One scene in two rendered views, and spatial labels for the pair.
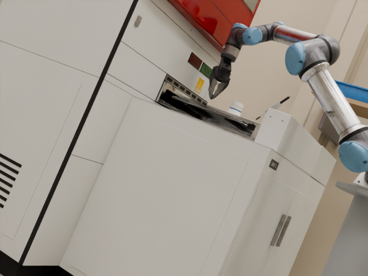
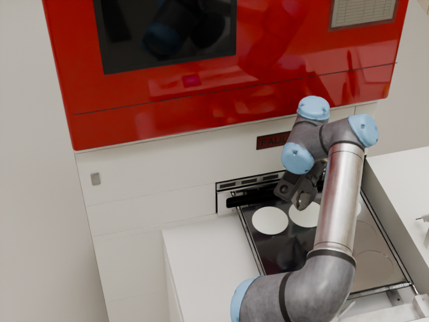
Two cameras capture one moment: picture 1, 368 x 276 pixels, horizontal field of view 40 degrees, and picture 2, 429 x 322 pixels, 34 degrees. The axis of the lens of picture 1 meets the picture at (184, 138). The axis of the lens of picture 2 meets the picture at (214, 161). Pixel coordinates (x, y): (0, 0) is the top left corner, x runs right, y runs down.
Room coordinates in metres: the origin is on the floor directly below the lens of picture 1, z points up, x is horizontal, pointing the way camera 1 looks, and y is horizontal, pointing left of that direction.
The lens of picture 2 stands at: (1.28, -0.80, 2.37)
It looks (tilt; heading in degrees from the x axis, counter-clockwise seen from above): 45 degrees down; 47
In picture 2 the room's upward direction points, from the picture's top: 1 degrees counter-clockwise
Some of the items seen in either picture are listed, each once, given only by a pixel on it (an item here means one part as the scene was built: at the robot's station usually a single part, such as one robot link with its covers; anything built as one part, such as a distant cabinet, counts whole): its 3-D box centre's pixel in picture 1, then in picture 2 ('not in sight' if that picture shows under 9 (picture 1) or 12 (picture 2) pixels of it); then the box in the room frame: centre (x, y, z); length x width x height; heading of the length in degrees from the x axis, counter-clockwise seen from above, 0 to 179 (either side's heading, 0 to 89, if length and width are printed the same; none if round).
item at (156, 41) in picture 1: (173, 67); (230, 166); (2.23, 0.16, 1.02); 0.81 x 0.03 x 0.40; 151
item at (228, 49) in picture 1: (229, 52); not in sight; (2.30, -0.04, 1.19); 0.08 x 0.08 x 0.05
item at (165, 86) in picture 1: (183, 105); (290, 189); (2.38, 0.06, 0.89); 0.44 x 0.02 x 0.10; 151
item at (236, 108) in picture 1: (235, 110); not in sight; (2.75, -0.20, 1.01); 0.07 x 0.07 x 0.10
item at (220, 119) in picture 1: (222, 119); (320, 243); (2.29, -0.13, 0.90); 0.34 x 0.34 x 0.01; 61
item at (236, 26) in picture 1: (237, 36); (311, 121); (2.30, -0.04, 1.27); 0.09 x 0.08 x 0.11; 27
